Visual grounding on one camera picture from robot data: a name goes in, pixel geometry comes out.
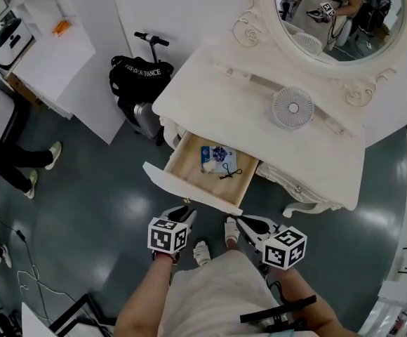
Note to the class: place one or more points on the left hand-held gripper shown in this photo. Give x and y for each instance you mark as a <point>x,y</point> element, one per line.
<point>166,235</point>

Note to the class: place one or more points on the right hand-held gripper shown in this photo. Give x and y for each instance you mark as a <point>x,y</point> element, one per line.
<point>284,249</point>

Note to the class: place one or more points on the large white wooden drawer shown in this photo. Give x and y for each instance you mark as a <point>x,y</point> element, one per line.
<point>189,191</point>

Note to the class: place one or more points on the person's right forearm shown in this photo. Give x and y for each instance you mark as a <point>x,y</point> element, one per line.
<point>296,284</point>

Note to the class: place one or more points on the person's left forearm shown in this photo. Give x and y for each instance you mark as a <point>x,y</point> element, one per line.
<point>144,293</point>

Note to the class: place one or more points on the white vanity dressing table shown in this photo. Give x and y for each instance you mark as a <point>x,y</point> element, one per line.
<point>231,111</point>

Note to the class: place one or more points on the low white jewellery drawer shelf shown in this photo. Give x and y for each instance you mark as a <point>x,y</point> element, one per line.
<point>231,71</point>

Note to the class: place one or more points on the person's white right shoe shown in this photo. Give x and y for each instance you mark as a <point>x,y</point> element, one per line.
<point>231,232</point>

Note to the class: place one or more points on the person's white shoe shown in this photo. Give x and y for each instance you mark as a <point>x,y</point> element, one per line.
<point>202,253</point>
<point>231,232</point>

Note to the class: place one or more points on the person's white left shoe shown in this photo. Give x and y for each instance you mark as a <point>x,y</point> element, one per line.
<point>202,253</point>

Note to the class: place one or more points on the white fluffy ball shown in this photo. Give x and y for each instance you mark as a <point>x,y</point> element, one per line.
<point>209,167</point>

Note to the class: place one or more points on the light blue flat packet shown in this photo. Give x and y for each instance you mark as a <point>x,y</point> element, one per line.
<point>229,160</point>

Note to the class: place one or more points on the dark blue patterned scrunchie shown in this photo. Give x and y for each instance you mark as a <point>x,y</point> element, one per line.
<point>219,153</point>

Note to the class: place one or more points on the person's beige dress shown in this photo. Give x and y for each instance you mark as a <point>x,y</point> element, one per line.
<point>217,293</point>

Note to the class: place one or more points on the silver suitcase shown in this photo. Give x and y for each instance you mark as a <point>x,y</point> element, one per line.
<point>144,118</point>

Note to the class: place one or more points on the small white desk fan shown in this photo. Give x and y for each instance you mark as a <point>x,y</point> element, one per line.
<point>293,108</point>

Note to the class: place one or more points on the black backpack white lettering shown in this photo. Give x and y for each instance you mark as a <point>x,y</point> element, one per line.
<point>140,76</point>

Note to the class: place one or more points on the white rack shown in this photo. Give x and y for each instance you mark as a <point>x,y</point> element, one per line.
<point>400,290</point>

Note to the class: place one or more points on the white shelf desk unit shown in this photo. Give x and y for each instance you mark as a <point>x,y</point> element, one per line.
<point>56,69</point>

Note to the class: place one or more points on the cardboard box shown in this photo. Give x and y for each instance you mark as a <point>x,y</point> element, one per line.
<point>24,90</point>

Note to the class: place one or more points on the orange packet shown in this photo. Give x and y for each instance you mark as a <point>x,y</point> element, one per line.
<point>62,27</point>

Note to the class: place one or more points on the white round appliance black top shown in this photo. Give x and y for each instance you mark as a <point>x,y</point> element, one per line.
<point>12,44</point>

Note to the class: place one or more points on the oval mirror ornate white frame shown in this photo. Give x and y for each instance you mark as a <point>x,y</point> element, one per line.
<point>365,44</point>

